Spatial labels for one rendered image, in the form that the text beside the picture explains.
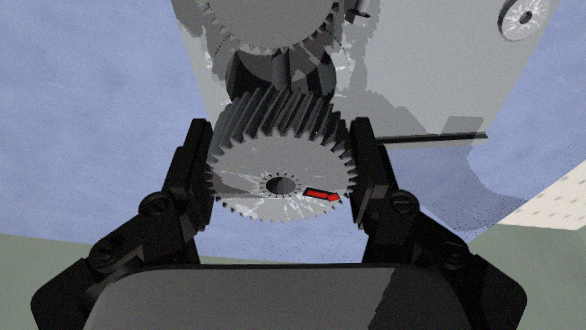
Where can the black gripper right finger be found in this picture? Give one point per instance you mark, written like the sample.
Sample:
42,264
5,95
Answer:
490,298

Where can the grey gear with red arrow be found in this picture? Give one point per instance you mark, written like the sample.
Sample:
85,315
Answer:
276,156

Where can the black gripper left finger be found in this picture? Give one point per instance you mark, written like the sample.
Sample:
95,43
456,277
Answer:
183,207

